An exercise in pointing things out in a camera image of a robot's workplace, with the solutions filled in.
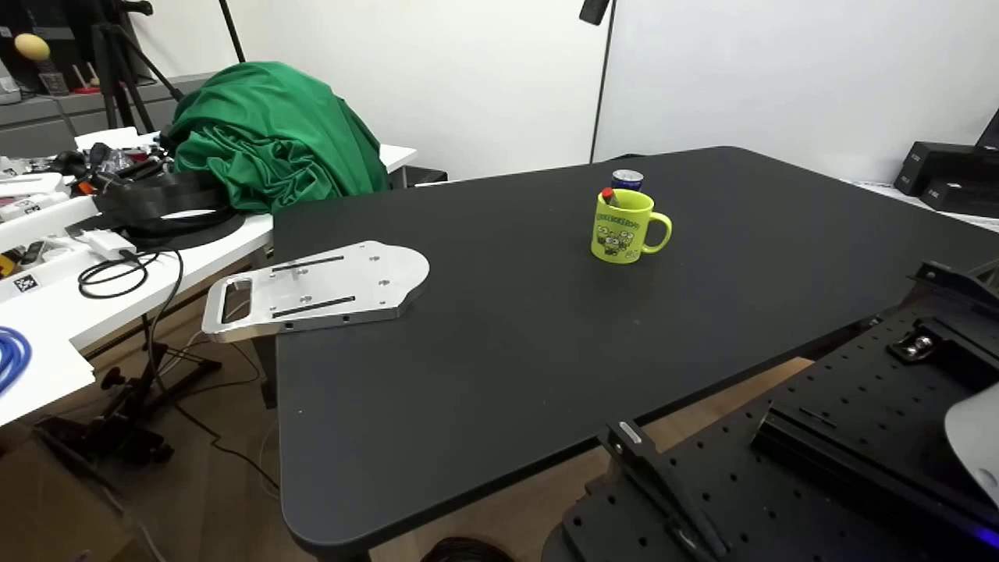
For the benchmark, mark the yellow ball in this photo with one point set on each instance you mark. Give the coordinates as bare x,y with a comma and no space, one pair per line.
31,44

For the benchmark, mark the black equipment box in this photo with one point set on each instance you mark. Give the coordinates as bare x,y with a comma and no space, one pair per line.
946,175

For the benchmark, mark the white flat board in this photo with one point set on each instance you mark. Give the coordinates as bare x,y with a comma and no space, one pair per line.
333,281

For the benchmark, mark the black perforated base board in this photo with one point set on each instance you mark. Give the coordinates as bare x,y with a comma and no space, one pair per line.
831,417

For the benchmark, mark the black metal bracket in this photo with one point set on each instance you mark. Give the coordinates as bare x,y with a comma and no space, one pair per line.
954,333

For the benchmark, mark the red tipped marker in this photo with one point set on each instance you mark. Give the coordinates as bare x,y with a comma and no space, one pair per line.
606,196

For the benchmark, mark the blue white round cap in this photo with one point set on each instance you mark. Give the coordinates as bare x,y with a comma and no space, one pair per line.
627,179

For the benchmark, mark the white small device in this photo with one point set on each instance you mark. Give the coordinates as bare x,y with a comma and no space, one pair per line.
105,245

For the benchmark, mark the black rail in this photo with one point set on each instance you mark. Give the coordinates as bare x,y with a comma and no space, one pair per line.
862,449

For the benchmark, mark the black desk stand foot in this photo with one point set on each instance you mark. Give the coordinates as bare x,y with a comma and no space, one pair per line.
126,410

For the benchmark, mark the white side desk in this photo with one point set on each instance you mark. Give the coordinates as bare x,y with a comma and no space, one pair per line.
63,302

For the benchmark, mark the black tripod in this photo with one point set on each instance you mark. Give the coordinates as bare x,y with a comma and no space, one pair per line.
113,63

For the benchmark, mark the thin black light stand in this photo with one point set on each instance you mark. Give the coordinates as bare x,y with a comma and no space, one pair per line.
600,83

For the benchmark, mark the green cloth heap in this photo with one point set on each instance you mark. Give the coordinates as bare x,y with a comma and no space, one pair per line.
271,130

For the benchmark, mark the yellow green mug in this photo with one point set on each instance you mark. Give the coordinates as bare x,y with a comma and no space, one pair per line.
619,233

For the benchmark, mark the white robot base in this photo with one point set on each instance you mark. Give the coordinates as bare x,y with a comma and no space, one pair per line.
980,438

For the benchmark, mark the black clamp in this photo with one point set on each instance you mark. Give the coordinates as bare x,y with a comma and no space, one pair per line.
656,479

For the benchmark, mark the black bag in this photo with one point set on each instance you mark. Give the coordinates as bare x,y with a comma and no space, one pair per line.
156,200

